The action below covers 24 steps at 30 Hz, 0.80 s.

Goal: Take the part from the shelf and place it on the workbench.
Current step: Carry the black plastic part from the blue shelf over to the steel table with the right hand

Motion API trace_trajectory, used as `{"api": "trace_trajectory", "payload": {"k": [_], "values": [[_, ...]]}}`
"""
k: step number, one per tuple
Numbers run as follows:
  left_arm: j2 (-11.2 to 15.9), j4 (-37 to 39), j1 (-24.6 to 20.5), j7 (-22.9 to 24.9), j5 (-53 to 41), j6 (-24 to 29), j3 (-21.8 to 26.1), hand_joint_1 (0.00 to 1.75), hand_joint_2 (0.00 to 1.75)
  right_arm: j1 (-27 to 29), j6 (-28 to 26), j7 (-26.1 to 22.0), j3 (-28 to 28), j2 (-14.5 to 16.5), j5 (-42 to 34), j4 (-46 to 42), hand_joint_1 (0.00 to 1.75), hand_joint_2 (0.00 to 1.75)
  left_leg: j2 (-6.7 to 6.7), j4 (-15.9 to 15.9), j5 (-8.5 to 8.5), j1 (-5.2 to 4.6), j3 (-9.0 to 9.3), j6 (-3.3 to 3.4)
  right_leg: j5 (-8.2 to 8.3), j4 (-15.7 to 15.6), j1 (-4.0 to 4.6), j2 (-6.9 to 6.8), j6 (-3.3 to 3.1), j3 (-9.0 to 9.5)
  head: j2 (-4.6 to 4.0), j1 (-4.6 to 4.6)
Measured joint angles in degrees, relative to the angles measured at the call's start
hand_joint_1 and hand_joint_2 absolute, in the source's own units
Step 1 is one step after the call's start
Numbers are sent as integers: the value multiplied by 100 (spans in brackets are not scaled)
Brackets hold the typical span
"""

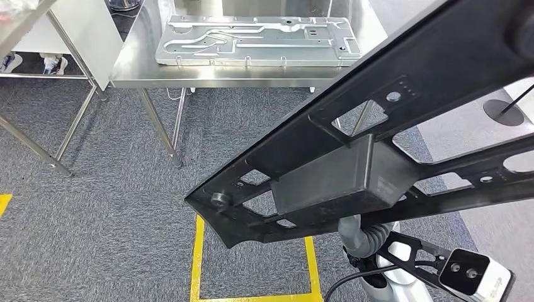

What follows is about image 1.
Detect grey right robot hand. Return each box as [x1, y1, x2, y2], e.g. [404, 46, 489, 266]
[338, 215, 378, 259]

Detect black plastic licence plate frame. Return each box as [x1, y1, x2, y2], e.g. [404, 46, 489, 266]
[185, 0, 534, 250]

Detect stainless steel workbench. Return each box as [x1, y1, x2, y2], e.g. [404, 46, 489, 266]
[109, 0, 390, 169]

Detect yellow floor tape square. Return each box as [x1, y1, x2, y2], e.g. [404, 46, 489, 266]
[190, 215, 324, 302]
[0, 193, 13, 218]

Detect dark round stanchion base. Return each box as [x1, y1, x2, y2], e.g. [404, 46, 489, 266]
[483, 82, 534, 128]

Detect aluminium jig plate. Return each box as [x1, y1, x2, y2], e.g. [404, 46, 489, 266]
[155, 14, 363, 68]

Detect white board panel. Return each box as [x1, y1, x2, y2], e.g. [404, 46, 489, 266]
[11, 0, 125, 92]

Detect person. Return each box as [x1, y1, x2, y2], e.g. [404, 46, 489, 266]
[0, 52, 70, 77]

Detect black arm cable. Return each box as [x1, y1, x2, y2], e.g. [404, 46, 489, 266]
[324, 261, 439, 302]

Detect black camera bracket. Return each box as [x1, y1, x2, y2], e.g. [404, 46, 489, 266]
[377, 231, 453, 299]

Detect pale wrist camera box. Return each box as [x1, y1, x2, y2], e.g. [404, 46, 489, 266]
[438, 248, 516, 302]

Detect white cable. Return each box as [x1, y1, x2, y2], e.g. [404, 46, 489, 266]
[166, 86, 196, 102]

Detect chrome stanchion post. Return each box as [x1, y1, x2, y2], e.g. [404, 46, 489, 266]
[107, 0, 141, 12]

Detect steel frame table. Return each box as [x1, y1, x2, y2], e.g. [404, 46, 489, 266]
[0, 0, 110, 178]

